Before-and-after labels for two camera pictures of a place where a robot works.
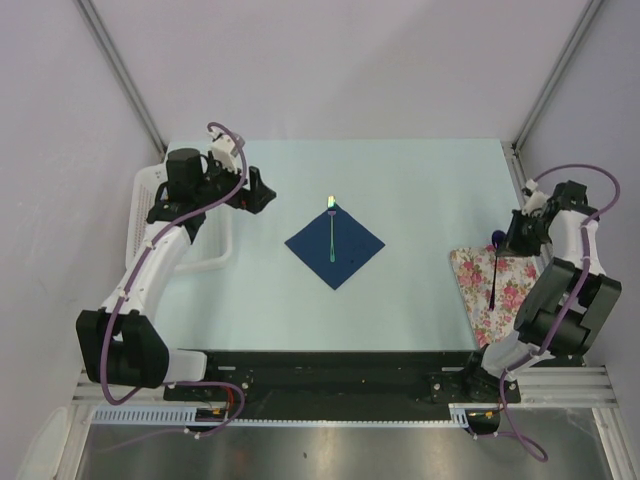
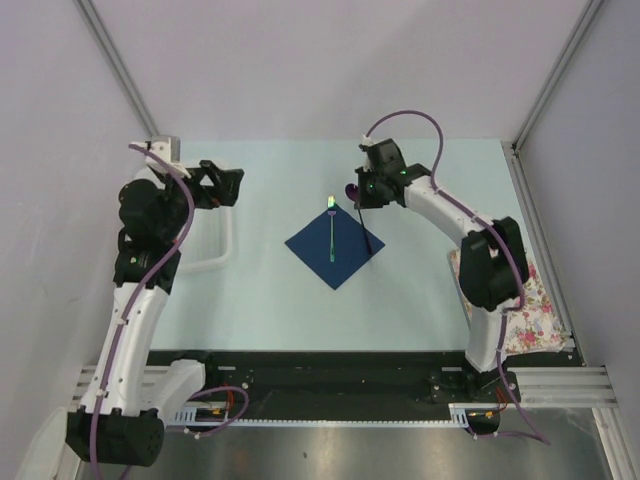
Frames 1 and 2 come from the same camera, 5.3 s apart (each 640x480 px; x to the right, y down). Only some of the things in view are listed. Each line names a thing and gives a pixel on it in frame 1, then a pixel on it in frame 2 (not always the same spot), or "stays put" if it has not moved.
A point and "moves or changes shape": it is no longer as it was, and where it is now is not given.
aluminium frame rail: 570,386 stays put
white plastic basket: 212,253 stays put
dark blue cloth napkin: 354,246 stays put
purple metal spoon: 498,239 moves or changes shape
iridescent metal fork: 331,208 stays put
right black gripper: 514,246 to 365,202
